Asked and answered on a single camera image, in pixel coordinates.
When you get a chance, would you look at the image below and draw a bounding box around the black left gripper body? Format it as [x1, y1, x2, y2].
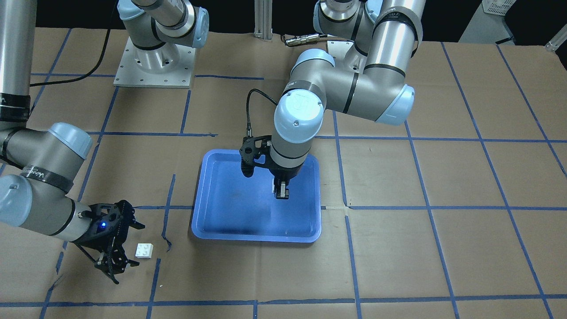
[267, 162, 298, 183]

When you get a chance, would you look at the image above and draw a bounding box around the white basket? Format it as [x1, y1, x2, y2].
[482, 0, 516, 16]

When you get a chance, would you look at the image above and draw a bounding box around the white square building block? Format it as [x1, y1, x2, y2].
[134, 243, 154, 259]

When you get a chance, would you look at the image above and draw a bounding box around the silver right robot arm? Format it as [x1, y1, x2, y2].
[0, 0, 210, 281]

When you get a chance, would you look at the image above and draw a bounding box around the aluminium frame post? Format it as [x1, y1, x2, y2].
[253, 0, 273, 42]

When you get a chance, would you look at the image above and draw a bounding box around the black camera cable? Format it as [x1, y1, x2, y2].
[245, 89, 279, 139]

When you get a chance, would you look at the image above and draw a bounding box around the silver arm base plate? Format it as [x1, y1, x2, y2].
[113, 39, 198, 89]

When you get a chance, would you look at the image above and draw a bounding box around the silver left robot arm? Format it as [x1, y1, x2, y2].
[267, 0, 425, 198]

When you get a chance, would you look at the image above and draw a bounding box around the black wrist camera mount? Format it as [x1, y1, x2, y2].
[239, 133, 272, 178]

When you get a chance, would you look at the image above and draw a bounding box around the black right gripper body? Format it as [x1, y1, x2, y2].
[74, 200, 145, 258]

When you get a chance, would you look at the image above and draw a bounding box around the silver cable connector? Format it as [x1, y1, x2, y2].
[283, 34, 355, 47]

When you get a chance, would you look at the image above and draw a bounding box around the black floor cable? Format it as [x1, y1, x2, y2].
[29, 0, 119, 88]

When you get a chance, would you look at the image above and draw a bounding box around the blue plastic tray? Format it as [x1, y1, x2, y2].
[191, 149, 322, 244]

